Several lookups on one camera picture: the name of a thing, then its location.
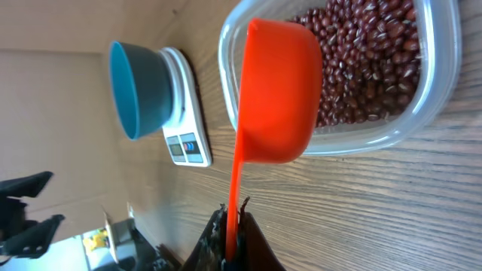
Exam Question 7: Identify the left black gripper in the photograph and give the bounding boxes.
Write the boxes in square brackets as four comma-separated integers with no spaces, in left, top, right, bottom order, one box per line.
[1,171,65,259]

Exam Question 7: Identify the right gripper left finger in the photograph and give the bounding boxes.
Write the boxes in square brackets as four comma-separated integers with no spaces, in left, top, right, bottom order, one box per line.
[180,205,227,271]

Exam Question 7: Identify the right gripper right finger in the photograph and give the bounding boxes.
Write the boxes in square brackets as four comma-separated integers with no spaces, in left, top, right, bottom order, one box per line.
[237,196,285,271]

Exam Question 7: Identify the orange measuring scoop blue handle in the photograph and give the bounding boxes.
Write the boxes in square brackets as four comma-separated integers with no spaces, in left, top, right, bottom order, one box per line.
[225,18,322,261]

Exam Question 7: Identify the white digital kitchen scale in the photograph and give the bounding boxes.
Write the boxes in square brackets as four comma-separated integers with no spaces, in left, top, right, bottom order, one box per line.
[158,47,212,168]

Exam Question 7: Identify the blue bowl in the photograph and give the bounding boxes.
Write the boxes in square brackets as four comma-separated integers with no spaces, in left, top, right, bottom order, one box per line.
[108,41,173,140]

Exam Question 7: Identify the clear plastic container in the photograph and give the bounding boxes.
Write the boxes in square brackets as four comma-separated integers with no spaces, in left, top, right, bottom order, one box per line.
[218,0,462,156]

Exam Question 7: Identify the red adzuki beans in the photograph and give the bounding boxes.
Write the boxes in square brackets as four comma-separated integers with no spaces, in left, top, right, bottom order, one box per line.
[290,0,421,127]

